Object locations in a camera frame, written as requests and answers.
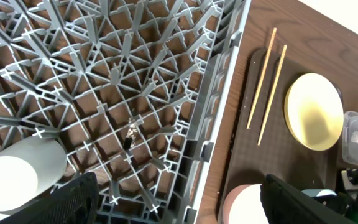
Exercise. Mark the wooden chopstick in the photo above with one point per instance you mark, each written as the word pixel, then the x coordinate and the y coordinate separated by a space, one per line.
pixel 261 78
pixel 272 94

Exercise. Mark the yellow round plate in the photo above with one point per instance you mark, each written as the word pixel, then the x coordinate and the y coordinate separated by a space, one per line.
pixel 314 112

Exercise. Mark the left wooden chopstick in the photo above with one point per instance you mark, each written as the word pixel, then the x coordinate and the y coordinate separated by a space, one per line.
pixel 261 78

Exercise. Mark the white paper cup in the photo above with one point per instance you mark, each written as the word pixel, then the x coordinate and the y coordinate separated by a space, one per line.
pixel 27 169

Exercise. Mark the grey plastic dish rack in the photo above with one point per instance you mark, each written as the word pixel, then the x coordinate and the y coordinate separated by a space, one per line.
pixel 134 92

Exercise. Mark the right wooden chopstick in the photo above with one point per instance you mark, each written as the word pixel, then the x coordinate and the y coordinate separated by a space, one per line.
pixel 272 94

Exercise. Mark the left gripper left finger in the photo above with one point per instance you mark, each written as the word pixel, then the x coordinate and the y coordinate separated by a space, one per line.
pixel 74 203

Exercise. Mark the white pink-rimmed bowl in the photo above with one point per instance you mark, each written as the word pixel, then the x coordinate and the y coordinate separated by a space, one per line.
pixel 243 205

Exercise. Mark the light blue bowl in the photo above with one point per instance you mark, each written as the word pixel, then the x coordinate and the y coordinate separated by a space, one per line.
pixel 319 192

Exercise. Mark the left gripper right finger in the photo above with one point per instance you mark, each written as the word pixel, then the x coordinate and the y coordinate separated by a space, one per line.
pixel 283 203

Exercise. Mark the dark brown serving tray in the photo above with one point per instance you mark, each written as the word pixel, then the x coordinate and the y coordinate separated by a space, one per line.
pixel 276 152

